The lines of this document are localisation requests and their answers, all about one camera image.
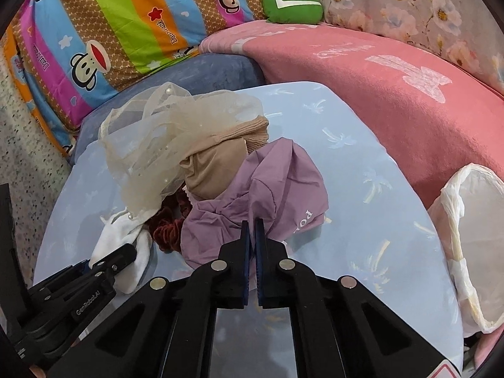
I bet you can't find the speckled white bed sheet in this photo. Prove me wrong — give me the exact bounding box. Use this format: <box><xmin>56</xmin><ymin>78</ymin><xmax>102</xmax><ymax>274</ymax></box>
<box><xmin>1</xmin><ymin>60</ymin><xmax>70</xmax><ymax>284</ymax></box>

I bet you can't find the white sock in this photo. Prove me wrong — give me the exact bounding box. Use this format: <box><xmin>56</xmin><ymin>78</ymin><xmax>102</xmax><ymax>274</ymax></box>
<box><xmin>89</xmin><ymin>209</ymin><xmax>152</xmax><ymax>295</ymax></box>

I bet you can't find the dark red scrunchie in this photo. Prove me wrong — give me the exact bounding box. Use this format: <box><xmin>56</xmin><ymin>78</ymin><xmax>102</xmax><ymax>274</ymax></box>
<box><xmin>146</xmin><ymin>188</ymin><xmax>192</xmax><ymax>253</ymax></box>

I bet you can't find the grey floral quilt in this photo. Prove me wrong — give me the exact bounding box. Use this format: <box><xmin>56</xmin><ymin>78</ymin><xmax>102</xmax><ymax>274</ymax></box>
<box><xmin>320</xmin><ymin>0</ymin><xmax>503</xmax><ymax>91</ymax></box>

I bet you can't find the blue-grey velvet pillow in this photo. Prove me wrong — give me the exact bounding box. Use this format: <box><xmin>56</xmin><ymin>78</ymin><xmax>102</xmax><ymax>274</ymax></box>
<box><xmin>70</xmin><ymin>54</ymin><xmax>266</xmax><ymax>164</ymax></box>

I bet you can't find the pink blanket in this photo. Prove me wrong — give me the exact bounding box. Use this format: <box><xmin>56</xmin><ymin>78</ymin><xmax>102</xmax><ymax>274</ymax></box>
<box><xmin>199</xmin><ymin>20</ymin><xmax>503</xmax><ymax>205</ymax></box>

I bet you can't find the purple fabric cap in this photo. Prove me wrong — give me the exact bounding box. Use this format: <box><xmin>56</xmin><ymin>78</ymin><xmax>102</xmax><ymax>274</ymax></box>
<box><xmin>181</xmin><ymin>137</ymin><xmax>329</xmax><ymax>269</ymax></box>

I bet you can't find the green plush check cushion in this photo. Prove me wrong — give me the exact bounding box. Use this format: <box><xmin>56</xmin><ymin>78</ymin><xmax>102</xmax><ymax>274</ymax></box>
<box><xmin>262</xmin><ymin>0</ymin><xmax>324</xmax><ymax>25</ymax></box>

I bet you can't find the beige stocking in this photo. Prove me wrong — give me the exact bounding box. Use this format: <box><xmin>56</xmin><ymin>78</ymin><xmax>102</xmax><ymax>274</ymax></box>
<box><xmin>180</xmin><ymin>115</ymin><xmax>269</xmax><ymax>200</ymax></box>

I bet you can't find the colourful striped monkey pillow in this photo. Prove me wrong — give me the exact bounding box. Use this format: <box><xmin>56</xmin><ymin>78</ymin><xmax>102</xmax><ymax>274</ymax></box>
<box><xmin>3</xmin><ymin>0</ymin><xmax>265</xmax><ymax>156</ymax></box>

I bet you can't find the beige mesh tulle bag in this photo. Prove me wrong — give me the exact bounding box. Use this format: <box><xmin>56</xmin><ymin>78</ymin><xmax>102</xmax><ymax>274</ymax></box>
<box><xmin>98</xmin><ymin>82</ymin><xmax>263</xmax><ymax>218</ymax></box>

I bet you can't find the white lined trash bin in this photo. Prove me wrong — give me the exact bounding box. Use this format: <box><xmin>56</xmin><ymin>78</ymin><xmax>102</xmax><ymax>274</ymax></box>
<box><xmin>428</xmin><ymin>164</ymin><xmax>503</xmax><ymax>337</ymax></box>

